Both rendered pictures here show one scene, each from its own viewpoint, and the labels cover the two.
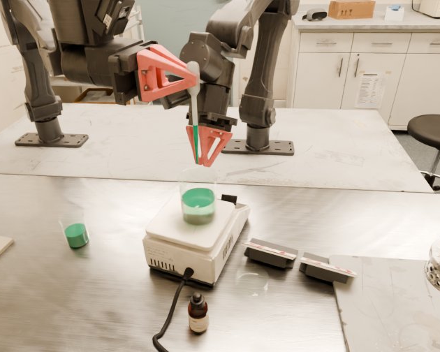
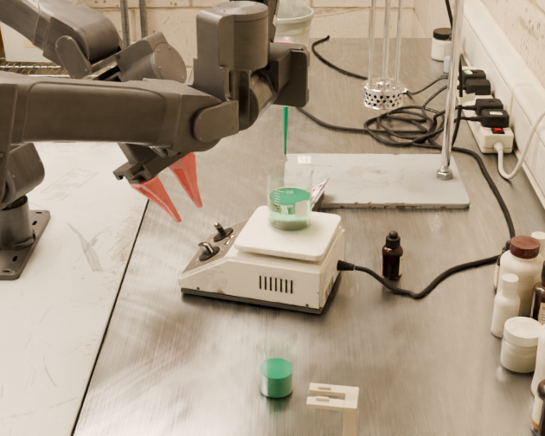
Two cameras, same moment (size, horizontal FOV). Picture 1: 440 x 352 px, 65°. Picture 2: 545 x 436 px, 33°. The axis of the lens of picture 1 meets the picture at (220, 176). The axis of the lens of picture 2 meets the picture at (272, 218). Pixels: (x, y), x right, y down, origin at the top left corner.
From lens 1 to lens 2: 1.27 m
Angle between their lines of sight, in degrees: 79
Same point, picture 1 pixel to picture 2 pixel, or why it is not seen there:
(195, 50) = (167, 57)
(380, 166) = (101, 161)
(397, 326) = (365, 182)
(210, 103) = not seen: hidden behind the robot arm
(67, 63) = (261, 96)
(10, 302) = (405, 417)
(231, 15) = (82, 15)
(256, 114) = (36, 170)
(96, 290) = (367, 348)
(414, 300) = (336, 172)
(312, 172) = (107, 204)
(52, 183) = not seen: outside the picture
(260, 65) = not seen: outside the picture
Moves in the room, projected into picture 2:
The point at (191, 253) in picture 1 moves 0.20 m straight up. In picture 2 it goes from (336, 240) to (341, 99)
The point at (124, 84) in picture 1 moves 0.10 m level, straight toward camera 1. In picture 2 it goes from (292, 85) to (371, 74)
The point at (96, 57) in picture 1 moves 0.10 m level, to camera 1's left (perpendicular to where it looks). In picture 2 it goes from (283, 67) to (293, 98)
